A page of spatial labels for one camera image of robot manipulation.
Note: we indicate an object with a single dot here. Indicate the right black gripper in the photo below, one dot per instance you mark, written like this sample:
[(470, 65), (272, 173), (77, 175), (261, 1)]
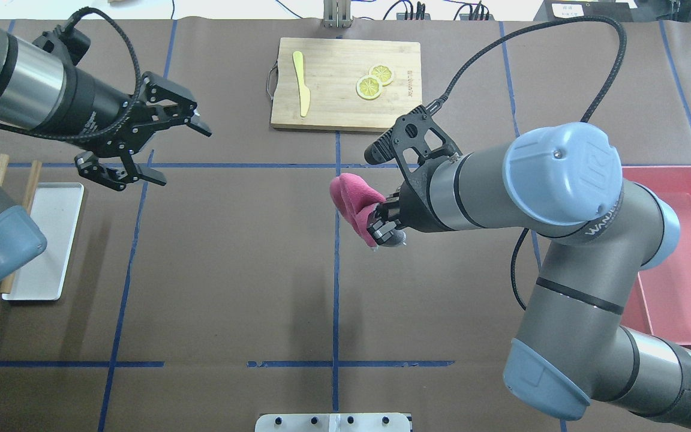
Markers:
[(414, 206)]

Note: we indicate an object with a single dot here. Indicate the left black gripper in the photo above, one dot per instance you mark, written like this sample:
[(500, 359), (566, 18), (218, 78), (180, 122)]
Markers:
[(95, 107)]

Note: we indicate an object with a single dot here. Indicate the pink microfibre cloth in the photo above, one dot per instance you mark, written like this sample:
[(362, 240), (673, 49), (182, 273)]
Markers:
[(355, 200)]

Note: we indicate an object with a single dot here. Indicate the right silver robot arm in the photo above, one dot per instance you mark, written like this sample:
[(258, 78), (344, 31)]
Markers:
[(566, 184)]

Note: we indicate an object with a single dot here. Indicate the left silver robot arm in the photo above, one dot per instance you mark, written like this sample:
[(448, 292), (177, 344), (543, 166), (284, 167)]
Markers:
[(44, 94)]

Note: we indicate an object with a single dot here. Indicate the white towel rack stand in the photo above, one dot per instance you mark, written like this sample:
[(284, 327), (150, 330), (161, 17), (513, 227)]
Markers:
[(48, 240)]

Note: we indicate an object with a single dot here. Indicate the front lemon slice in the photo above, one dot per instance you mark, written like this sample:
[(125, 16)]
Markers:
[(368, 87)]

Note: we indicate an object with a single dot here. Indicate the lemon slice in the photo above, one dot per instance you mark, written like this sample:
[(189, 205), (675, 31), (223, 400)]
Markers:
[(384, 73), (368, 87)]

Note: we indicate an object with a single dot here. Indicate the rear lemon slice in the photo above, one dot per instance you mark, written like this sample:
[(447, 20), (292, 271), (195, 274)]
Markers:
[(384, 73)]

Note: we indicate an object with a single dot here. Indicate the yellow plastic knife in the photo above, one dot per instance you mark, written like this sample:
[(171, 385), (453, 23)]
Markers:
[(303, 90)]

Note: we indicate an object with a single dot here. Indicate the bamboo cutting board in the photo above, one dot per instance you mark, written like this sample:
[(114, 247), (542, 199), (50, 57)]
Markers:
[(332, 67)]

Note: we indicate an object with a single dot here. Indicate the black box with label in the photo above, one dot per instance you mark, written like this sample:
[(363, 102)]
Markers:
[(553, 10)]

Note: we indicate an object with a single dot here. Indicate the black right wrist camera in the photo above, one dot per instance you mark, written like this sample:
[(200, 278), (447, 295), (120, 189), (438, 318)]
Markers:
[(414, 141)]

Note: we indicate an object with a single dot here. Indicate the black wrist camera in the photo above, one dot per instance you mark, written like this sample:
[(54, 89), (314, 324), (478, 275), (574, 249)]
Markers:
[(414, 141), (68, 44)]

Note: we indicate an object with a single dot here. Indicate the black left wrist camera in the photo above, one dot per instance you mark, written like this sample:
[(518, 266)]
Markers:
[(68, 44)]

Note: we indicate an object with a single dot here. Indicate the aluminium frame post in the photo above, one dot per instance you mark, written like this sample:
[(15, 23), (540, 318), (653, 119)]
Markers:
[(337, 14)]

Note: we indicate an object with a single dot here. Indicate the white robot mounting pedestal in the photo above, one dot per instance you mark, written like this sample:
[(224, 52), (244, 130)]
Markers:
[(370, 421)]

